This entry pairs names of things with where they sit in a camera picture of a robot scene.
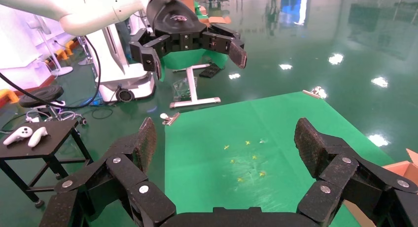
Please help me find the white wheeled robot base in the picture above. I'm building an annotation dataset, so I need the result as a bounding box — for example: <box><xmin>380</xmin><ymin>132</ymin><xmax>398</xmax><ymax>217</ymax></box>
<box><xmin>85</xmin><ymin>23</ymin><xmax>156</xmax><ymax>104</ymax></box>

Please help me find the clear plastic bag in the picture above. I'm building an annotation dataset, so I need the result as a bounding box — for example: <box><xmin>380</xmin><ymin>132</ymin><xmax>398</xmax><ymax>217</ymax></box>
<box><xmin>171</xmin><ymin>76</ymin><xmax>191</xmax><ymax>102</ymax></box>

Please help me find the yellow floor barrier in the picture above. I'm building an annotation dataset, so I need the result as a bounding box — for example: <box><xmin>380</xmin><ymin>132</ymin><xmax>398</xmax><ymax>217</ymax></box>
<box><xmin>0</xmin><ymin>89</ymin><xmax>20</xmax><ymax>105</ymax></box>

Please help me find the black floor pad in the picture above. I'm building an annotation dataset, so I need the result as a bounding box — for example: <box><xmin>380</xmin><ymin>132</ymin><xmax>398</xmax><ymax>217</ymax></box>
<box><xmin>199</xmin><ymin>63</ymin><xmax>223</xmax><ymax>79</ymax></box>

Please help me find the metal binder clip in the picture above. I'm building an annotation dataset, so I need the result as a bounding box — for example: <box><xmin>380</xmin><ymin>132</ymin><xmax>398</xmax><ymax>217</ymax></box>
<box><xmin>159</xmin><ymin>112</ymin><xmax>180</xmax><ymax>126</ymax></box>
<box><xmin>302</xmin><ymin>86</ymin><xmax>328</xmax><ymax>100</ymax></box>

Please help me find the black small metal table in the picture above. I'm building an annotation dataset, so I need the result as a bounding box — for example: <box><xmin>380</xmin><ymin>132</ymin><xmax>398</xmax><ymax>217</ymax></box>
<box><xmin>0</xmin><ymin>119</ymin><xmax>94</xmax><ymax>209</ymax></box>

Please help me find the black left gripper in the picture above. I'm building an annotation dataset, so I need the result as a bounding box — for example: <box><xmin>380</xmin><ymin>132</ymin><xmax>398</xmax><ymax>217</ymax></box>
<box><xmin>129</xmin><ymin>0</ymin><xmax>248</xmax><ymax>80</ymax></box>

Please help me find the white floor fan stand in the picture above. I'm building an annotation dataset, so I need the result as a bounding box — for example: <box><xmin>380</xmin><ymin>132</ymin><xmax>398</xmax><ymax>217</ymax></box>
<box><xmin>31</xmin><ymin>16</ymin><xmax>74</xmax><ymax>77</ymax></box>

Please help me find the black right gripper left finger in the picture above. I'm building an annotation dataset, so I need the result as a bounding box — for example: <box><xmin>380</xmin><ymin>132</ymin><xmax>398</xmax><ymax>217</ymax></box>
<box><xmin>39</xmin><ymin>117</ymin><xmax>177</xmax><ymax>227</ymax></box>

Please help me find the brown cardboard box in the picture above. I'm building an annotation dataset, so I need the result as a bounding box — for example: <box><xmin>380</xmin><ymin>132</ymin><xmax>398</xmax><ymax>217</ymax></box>
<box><xmin>343</xmin><ymin>148</ymin><xmax>418</xmax><ymax>227</ymax></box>

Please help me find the green cloth on neighbour table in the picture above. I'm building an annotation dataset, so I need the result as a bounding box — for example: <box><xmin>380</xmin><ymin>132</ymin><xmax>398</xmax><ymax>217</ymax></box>
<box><xmin>161</xmin><ymin>48</ymin><xmax>229</xmax><ymax>71</ymax></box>

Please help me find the white table leg stand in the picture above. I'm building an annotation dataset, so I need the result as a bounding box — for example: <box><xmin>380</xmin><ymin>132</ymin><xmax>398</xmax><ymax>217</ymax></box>
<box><xmin>169</xmin><ymin>63</ymin><xmax>222</xmax><ymax>109</ymax></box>

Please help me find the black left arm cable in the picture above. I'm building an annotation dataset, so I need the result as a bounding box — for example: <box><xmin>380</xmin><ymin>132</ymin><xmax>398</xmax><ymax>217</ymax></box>
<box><xmin>0</xmin><ymin>36</ymin><xmax>103</xmax><ymax>110</ymax></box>

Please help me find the white VR controller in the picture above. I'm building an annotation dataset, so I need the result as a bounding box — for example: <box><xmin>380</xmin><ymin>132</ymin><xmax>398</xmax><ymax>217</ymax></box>
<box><xmin>2</xmin><ymin>126</ymin><xmax>34</xmax><ymax>147</ymax></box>
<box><xmin>28</xmin><ymin>126</ymin><xmax>49</xmax><ymax>149</ymax></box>

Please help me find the orange floor barrier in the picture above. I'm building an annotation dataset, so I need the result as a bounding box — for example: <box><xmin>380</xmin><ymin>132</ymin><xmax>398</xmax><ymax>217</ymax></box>
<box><xmin>45</xmin><ymin>39</ymin><xmax>77</xmax><ymax>61</ymax></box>

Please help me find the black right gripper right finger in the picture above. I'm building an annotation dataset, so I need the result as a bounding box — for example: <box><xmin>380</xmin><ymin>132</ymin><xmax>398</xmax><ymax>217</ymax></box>
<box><xmin>294</xmin><ymin>117</ymin><xmax>418</xmax><ymax>227</ymax></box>

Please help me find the black round stool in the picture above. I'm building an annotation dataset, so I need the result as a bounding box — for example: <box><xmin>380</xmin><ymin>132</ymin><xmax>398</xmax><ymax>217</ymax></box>
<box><xmin>18</xmin><ymin>85</ymin><xmax>88</xmax><ymax>125</ymax></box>

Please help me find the flat brown cardboard sheet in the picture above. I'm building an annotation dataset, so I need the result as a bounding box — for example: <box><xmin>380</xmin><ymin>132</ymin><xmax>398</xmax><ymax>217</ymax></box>
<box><xmin>201</xmin><ymin>15</ymin><xmax>232</xmax><ymax>27</ymax></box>

